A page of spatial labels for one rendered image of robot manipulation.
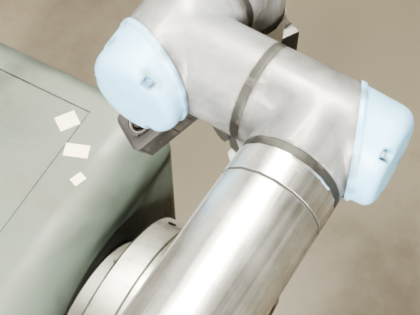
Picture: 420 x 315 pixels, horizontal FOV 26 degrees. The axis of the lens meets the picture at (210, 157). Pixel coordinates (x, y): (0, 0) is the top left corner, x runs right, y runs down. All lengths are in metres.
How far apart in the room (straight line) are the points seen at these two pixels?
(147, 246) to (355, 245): 1.43
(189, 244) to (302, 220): 0.07
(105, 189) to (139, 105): 0.45
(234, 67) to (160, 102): 0.06
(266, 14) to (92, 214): 0.43
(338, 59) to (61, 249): 1.82
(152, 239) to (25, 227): 0.15
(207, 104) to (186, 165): 1.90
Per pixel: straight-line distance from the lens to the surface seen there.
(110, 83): 0.64
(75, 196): 1.07
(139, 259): 1.05
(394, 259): 2.45
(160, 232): 1.09
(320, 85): 0.61
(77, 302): 1.08
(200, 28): 0.63
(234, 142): 0.85
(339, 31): 2.83
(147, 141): 0.83
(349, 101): 0.60
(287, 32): 0.81
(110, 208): 1.08
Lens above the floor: 2.18
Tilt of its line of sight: 59 degrees down
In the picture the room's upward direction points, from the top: straight up
